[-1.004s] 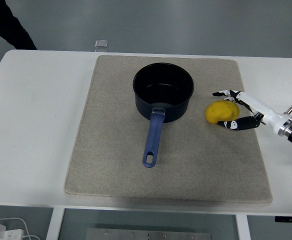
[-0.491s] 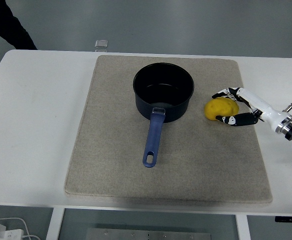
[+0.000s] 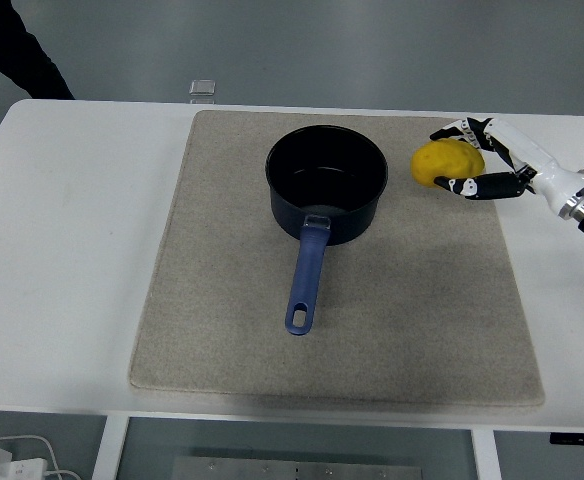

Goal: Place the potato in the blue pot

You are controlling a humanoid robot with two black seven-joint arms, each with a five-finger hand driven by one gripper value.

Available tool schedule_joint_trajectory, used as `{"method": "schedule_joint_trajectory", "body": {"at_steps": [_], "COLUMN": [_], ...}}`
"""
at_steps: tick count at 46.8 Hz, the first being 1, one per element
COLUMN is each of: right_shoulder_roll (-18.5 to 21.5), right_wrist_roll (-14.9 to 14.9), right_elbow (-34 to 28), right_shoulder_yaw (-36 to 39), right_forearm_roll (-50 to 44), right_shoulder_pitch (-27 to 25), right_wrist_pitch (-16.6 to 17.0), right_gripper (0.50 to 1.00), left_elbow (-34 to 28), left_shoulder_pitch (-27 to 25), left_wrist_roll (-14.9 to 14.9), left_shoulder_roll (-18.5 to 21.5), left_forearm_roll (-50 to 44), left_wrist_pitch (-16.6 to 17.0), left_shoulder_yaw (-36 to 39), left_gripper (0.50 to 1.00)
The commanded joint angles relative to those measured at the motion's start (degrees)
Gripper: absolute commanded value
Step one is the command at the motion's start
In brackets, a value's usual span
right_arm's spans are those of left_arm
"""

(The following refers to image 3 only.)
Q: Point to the white table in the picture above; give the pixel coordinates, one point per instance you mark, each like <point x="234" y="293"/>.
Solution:
<point x="62" y="250"/>

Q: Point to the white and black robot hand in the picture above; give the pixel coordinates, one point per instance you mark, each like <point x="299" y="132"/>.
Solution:
<point x="522" y="165"/>

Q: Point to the small clear floor box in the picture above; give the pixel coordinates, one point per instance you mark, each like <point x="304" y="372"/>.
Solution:
<point x="203" y="89"/>

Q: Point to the white power strip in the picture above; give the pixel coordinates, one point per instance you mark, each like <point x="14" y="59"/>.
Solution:
<point x="9" y="465"/>

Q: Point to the beige fabric mat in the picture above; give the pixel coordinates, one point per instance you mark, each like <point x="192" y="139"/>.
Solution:
<point x="337" y="320"/>

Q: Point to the person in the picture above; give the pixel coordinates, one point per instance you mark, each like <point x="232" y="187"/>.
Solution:
<point x="12" y="65"/>

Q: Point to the black table control panel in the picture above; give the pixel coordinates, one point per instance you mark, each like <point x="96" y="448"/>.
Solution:
<point x="581" y="438"/>

